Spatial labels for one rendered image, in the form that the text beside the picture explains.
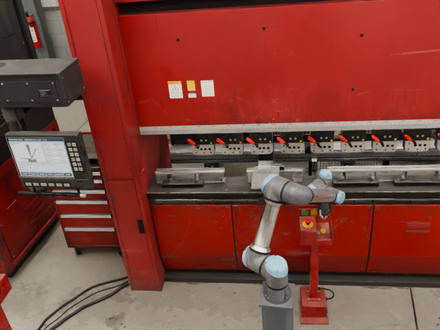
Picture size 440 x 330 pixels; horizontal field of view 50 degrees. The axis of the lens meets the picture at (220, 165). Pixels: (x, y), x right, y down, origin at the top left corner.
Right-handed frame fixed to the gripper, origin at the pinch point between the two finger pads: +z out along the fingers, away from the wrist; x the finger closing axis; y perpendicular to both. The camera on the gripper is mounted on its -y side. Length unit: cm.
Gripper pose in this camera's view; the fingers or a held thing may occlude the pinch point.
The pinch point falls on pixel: (323, 218)
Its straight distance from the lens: 305.5
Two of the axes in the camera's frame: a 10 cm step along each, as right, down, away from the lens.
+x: -9.9, 0.3, 1.2
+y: 0.8, -5.9, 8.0
